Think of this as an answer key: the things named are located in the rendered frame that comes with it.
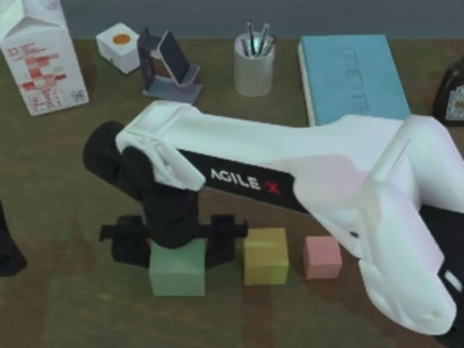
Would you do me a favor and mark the large green block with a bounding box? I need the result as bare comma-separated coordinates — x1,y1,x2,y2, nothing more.
148,239,207,298

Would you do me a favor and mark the dark brown bottle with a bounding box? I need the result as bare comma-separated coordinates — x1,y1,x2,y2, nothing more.
434,54,464,128

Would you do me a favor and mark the white pen cup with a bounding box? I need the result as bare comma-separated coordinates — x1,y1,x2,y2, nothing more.
233,31,277,98

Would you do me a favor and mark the white cube with orange dot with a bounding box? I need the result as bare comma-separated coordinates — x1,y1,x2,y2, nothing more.
95,22,141,75

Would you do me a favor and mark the light blue book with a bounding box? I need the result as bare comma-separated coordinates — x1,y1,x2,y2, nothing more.
297,34,413,128

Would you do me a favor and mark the dark smartphone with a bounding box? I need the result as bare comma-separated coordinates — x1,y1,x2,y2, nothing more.
157,30,190,87

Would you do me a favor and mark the yellow cube block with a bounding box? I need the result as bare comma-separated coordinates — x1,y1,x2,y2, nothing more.
242,227,290,287

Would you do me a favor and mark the white and red milk carton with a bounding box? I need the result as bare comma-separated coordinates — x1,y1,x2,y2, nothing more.
0,0,91,117

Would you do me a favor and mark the small pink block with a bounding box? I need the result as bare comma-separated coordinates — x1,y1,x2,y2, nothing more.
302,235,343,281

